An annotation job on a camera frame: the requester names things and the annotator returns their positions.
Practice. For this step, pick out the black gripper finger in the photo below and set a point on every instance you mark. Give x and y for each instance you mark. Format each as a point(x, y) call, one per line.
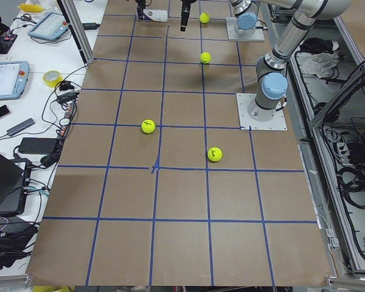
point(185, 14)
point(140, 9)

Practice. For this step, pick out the clear tennis ball can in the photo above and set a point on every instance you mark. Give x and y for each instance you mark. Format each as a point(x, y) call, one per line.
point(154, 15)

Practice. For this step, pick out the tennis ball near base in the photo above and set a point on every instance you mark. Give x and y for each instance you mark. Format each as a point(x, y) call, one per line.
point(214, 154)
point(204, 18)

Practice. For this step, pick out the tennis ball centre back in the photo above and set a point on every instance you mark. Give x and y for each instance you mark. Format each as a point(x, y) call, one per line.
point(205, 58)

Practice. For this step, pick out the tennis ball front left side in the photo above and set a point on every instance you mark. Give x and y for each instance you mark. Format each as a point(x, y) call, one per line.
point(148, 126)

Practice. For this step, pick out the blue teach pendant far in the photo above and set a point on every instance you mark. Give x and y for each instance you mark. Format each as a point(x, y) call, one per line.
point(50, 28)

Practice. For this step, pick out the blue teach pendant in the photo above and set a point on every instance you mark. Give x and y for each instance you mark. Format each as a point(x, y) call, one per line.
point(50, 28)
point(13, 79)

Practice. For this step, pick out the yellow tape roll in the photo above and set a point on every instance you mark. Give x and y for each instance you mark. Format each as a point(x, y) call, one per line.
point(52, 78)

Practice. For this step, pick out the blue teach pendant near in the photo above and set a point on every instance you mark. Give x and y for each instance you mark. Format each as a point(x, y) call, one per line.
point(13, 79)

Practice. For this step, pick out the grey usb hub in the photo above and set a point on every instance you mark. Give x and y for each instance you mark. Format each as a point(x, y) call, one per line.
point(20, 127)

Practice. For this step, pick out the black power adapter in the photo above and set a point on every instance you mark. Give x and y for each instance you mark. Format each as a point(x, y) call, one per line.
point(37, 145)

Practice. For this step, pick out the black laptop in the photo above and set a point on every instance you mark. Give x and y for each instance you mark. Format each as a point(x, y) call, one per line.
point(14, 178)

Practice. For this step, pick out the aluminium frame post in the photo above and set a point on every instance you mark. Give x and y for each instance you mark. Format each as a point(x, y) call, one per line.
point(72, 18)

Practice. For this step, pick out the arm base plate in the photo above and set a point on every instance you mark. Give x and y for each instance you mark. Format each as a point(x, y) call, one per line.
point(236, 34)
point(252, 117)

